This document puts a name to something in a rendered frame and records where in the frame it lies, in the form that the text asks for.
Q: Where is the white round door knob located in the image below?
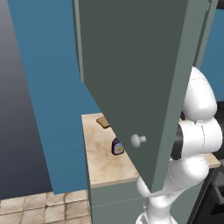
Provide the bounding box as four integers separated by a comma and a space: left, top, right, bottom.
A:
129, 133, 147, 149

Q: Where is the grey-green wall cabinet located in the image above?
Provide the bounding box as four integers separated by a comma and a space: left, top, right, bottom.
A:
71, 0, 219, 84

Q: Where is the brown wooden cutting board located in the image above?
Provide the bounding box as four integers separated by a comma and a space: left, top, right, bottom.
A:
96, 115, 112, 130

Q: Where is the grey-green base cabinet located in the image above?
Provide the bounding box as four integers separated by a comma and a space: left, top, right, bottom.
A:
87, 173, 205, 224

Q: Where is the grey-green cabinet door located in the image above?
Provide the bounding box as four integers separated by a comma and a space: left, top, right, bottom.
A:
78, 0, 209, 194

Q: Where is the dark purple condiment bottle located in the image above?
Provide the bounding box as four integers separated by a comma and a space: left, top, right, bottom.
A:
111, 136, 125, 156

